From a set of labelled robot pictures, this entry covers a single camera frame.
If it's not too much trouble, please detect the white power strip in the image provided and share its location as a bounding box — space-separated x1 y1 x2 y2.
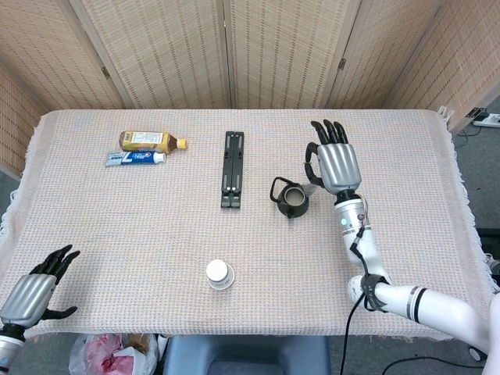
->
472 112 500 128

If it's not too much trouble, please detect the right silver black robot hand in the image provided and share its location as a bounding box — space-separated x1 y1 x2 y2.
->
304 118 363 195

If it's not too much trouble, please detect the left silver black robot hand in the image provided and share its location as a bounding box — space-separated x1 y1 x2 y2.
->
0 245 81 329

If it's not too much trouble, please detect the yellow-capped tea bottle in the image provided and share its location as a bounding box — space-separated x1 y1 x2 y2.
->
119 130 189 154

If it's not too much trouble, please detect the black teapot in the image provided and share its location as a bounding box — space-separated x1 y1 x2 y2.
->
269 176 310 220

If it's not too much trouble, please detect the plastic bag with pink contents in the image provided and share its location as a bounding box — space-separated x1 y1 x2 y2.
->
69 332 159 375

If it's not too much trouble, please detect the black arm strap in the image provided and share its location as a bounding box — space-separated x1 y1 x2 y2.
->
361 274 391 313

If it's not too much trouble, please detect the white paper cup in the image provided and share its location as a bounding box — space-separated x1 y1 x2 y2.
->
205 259 236 291

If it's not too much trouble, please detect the black folding stand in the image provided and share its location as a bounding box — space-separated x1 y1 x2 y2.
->
220 130 246 210

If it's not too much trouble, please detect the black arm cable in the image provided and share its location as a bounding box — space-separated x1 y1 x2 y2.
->
338 226 376 375

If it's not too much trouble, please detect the bamboo folding screen panel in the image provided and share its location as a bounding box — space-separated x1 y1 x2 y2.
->
0 0 127 111
0 62 52 175
70 0 234 111
384 0 500 132
222 0 372 111
323 0 454 111

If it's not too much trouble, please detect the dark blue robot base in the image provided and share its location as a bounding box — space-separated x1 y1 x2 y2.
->
162 334 331 375

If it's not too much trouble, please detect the white grey shoe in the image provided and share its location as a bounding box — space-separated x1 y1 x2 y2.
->
485 252 500 277

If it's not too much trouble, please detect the woven beige tablecloth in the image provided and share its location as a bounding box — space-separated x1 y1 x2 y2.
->
0 105 500 341

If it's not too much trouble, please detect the blue white toothpaste tube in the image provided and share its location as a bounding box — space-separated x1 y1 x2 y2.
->
104 151 166 168

